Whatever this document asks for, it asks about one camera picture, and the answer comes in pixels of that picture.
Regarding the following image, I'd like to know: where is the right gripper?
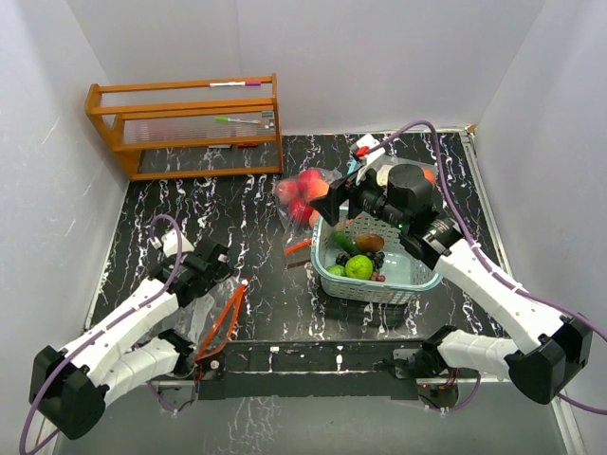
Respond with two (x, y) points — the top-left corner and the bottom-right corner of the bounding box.
(311, 160), (409, 230)

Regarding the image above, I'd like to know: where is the orange yellow peach toy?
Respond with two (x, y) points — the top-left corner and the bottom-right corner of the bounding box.
(305, 178), (329, 201)

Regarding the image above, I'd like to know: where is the pink red dragonfruit toy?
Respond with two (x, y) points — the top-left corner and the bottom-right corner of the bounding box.
(297, 168), (322, 192)

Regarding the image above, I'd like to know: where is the blue zipper plastic bag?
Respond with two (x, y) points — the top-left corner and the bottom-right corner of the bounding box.
(348, 145), (437, 188)

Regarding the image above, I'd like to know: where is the red apple toy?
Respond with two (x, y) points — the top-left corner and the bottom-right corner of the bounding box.
(288, 197), (314, 225)

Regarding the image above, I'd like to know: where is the orange zipper bag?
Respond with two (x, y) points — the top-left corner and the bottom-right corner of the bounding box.
(274, 167), (342, 259)
(177, 277), (248, 364)

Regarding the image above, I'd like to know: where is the pink fruit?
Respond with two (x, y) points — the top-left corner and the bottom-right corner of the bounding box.
(275, 179), (299, 205)

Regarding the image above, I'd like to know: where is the green cucumber toy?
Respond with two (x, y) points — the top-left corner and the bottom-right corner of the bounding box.
(331, 230), (360, 256)

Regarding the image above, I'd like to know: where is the brown kiwi toy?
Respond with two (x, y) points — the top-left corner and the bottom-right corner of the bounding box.
(356, 233), (385, 253)

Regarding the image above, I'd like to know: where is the dark grape bunch toy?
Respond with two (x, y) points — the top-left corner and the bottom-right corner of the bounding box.
(335, 252), (384, 272)

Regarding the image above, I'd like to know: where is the green fruit toy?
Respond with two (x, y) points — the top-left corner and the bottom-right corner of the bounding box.
(326, 264), (346, 277)
(344, 255), (374, 281)

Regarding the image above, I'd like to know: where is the red grape bunch toy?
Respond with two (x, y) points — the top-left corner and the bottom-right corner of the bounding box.
(370, 272), (386, 282)

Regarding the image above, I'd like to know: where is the orange pumpkin toy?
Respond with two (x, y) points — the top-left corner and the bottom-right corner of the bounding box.
(422, 168), (435, 186)

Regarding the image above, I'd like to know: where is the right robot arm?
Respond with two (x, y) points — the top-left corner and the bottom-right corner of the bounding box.
(311, 164), (593, 405)

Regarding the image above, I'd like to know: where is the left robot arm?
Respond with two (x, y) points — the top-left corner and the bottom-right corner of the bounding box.
(28, 233), (233, 440)

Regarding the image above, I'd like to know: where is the light blue plastic basket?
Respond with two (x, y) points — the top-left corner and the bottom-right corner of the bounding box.
(311, 207), (441, 305)

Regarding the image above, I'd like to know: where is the wooden shelf rack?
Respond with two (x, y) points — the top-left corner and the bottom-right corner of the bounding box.
(84, 74), (284, 181)

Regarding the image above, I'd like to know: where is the green marker pen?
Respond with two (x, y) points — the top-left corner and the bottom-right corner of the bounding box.
(214, 116), (263, 125)

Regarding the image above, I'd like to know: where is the pink white marker pen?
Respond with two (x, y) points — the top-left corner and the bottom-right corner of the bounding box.
(208, 80), (263, 88)

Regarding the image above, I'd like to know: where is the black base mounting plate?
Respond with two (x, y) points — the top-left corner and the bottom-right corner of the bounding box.
(141, 338), (480, 404)

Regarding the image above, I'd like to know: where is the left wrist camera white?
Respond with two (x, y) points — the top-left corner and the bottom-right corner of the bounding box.
(150, 229), (194, 257)

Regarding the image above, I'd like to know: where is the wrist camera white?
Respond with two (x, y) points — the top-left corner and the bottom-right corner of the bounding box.
(150, 229), (194, 257)
(348, 134), (396, 186)

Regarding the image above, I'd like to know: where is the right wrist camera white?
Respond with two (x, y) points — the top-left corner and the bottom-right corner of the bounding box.
(348, 134), (396, 186)

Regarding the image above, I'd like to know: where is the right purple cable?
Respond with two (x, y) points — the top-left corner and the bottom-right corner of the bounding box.
(367, 120), (607, 412)

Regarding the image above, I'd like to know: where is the aluminium rail frame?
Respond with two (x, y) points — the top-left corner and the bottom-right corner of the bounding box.
(35, 127), (584, 455)

